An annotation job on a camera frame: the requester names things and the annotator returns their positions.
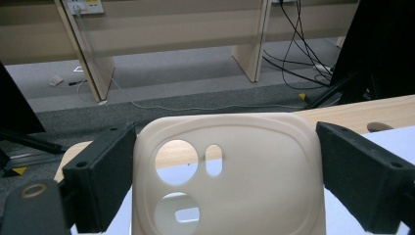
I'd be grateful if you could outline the white power strip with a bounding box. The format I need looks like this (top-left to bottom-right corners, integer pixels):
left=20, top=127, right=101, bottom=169
left=312, top=63, right=335, bottom=73

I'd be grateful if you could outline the small white floor object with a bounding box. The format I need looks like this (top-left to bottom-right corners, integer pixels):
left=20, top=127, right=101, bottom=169
left=48, top=74, right=65, bottom=87

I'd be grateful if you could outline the white table sheet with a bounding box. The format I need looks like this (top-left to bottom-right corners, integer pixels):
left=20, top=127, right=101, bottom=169
left=69, top=124, right=415, bottom=235

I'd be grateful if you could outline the light wooden desk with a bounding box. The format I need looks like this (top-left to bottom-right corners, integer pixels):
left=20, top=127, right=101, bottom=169
left=0, top=0, right=360, bottom=103

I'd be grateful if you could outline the aluminium floor rail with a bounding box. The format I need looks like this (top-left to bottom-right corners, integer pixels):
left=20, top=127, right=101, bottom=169
left=5, top=151, right=67, bottom=171

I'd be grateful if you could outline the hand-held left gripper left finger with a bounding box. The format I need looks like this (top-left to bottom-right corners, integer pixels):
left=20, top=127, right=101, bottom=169
left=62, top=121, right=138, bottom=234

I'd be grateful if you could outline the black curtain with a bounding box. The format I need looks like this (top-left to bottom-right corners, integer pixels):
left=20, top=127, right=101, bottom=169
left=329, top=0, right=415, bottom=100
left=0, top=61, right=47, bottom=135

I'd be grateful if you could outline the bundle of black cables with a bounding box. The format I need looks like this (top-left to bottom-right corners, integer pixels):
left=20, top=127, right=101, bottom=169
left=261, top=0, right=338, bottom=91

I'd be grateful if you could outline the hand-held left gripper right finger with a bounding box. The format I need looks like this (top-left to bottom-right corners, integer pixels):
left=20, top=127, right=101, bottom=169
left=314, top=120, right=415, bottom=235

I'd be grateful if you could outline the white wall socket strip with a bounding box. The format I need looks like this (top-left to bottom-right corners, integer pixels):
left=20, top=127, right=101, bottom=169
left=66, top=0, right=106, bottom=16

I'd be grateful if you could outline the black tripod stand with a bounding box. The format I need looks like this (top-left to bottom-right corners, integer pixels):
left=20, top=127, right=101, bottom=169
left=0, top=127, right=66, bottom=155
left=305, top=69, right=415, bottom=111

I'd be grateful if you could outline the thin white floor cable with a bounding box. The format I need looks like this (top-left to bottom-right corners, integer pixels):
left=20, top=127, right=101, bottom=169
left=75, top=5, right=306, bottom=113

